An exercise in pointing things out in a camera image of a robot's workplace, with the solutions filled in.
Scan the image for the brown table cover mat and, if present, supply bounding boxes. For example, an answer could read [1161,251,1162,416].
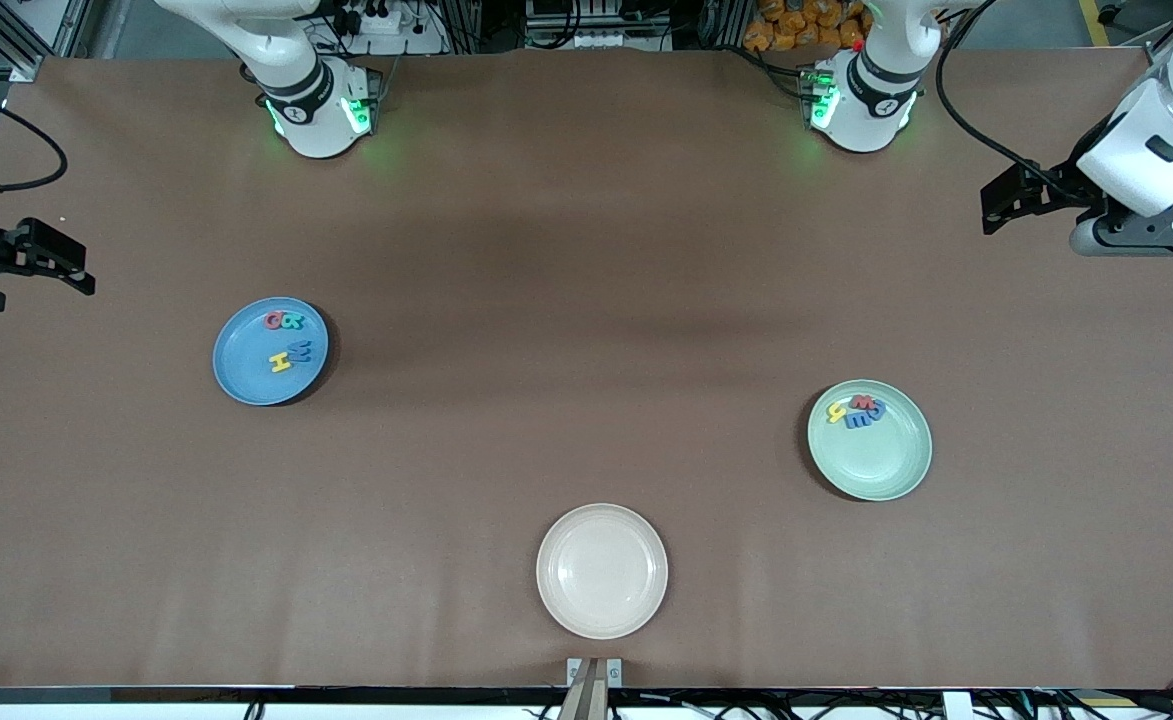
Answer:
[0,48,1173,691]

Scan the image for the tangled black floor cables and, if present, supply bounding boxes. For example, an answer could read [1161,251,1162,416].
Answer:
[536,688,1173,720]

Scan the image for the beige plate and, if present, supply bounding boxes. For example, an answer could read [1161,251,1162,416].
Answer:
[536,503,669,641]

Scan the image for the green plate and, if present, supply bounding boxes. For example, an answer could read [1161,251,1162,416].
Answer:
[807,379,933,502]

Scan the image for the orange packaged goods pile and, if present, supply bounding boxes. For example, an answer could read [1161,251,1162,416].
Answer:
[743,0,869,53]

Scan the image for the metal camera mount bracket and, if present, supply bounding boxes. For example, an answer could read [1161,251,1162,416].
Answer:
[558,657,624,720]

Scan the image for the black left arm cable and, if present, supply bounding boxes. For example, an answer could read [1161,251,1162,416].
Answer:
[934,0,1173,201]

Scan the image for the white power strip with plugs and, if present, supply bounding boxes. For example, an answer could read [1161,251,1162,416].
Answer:
[331,0,447,56]

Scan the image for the white electronics box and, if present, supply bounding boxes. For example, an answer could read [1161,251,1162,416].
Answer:
[524,0,669,51]

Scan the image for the blue plate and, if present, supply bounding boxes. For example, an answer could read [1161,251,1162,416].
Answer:
[212,296,330,407]

